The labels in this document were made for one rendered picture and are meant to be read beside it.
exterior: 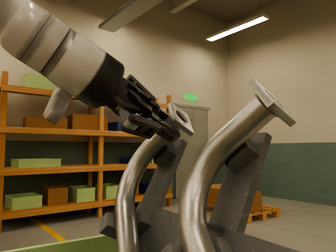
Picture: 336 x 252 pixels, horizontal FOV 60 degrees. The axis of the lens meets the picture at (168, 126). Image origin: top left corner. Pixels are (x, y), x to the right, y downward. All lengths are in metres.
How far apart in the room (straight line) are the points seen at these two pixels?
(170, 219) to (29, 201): 4.39
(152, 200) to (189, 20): 7.28
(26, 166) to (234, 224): 4.43
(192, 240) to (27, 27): 0.29
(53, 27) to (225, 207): 0.29
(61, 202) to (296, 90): 5.26
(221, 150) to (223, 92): 7.68
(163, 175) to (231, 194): 0.16
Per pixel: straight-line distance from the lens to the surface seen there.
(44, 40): 0.37
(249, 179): 0.34
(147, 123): 0.39
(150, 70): 6.47
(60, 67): 0.38
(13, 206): 4.71
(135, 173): 0.47
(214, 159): 0.33
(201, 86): 7.42
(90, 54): 0.38
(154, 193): 0.48
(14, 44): 0.38
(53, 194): 4.87
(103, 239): 0.58
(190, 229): 0.31
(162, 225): 0.43
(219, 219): 0.35
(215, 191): 5.17
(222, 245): 0.32
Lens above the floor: 1.12
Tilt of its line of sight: 5 degrees up
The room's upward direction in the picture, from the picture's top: straight up
